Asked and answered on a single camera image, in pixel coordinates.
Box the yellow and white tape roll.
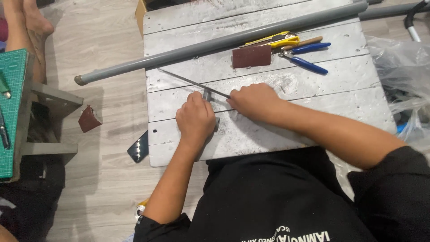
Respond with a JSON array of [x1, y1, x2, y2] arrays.
[[135, 198, 150, 221]]

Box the person's left hand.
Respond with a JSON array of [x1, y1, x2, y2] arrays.
[[175, 91, 216, 144]]

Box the black and white tube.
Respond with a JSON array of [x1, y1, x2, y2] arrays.
[[404, 0, 430, 43]]

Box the grey wooden stool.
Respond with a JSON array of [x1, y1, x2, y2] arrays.
[[12, 50, 84, 184]]

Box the wooden-handled tool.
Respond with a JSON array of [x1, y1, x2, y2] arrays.
[[282, 36, 323, 52]]

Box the black phone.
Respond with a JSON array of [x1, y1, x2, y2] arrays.
[[127, 130, 149, 164]]

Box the thin metal file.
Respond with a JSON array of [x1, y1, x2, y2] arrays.
[[158, 68, 231, 99]]

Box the short grey pipe piece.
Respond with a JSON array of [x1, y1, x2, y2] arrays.
[[202, 90, 221, 132]]

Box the folded brown sandpaper piece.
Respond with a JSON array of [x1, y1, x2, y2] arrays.
[[78, 105, 103, 133]]

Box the green cutting mat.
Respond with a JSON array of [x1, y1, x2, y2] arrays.
[[0, 49, 29, 179]]

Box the green tool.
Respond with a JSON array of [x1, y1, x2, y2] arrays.
[[0, 71, 11, 99]]

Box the black hand tool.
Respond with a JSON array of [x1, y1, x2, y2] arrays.
[[0, 107, 11, 150]]

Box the long grey plastic pipe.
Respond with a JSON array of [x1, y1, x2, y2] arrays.
[[74, 0, 369, 86]]

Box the person's right hand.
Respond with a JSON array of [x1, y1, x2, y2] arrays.
[[227, 83, 288, 123]]

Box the blue-handled pliers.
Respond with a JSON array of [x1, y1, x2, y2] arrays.
[[278, 42, 332, 75]]

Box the person's black shirt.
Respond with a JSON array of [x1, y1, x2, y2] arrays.
[[133, 145, 430, 242]]

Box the brown sandpaper sheet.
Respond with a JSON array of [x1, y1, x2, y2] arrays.
[[232, 45, 272, 69]]

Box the cardboard box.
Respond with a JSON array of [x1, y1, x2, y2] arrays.
[[135, 0, 149, 38]]

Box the yellow utility knife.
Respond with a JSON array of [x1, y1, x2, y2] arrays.
[[239, 31, 300, 50]]

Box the clear plastic bag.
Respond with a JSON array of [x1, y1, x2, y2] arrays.
[[327, 35, 430, 199]]

